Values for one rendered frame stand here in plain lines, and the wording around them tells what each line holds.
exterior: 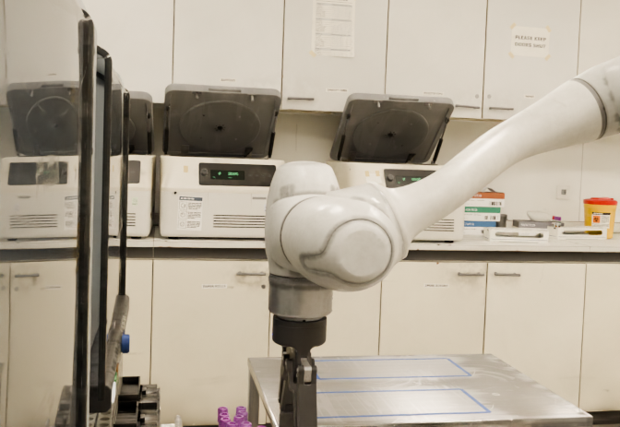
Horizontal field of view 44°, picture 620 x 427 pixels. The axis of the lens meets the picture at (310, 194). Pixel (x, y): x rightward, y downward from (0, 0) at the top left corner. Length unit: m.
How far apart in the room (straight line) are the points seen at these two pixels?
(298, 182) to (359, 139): 2.86
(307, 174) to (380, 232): 0.21
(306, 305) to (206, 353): 2.43
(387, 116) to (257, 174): 0.75
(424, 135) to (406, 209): 3.01
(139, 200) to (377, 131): 1.25
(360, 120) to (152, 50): 1.04
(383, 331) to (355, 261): 2.75
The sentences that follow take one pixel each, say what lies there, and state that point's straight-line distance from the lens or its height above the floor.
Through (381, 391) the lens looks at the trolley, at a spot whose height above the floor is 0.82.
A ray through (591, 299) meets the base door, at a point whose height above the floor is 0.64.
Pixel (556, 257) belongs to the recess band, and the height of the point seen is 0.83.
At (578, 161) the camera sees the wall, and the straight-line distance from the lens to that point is 4.59.
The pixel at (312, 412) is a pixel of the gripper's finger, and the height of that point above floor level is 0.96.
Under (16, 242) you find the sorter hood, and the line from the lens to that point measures 0.36.
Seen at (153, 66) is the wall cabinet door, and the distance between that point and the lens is 3.63.
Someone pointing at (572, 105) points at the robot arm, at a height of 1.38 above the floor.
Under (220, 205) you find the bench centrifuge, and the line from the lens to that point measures 3.34.
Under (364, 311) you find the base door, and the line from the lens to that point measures 3.52.
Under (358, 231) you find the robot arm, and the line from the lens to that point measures 0.82.
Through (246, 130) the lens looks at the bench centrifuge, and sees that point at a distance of 3.72.
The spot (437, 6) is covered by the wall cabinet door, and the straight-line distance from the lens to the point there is 3.92.
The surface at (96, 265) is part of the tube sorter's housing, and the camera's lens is 1.58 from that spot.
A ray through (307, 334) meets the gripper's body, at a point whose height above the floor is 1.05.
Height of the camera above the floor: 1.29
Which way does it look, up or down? 3 degrees down
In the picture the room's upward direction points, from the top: 2 degrees clockwise
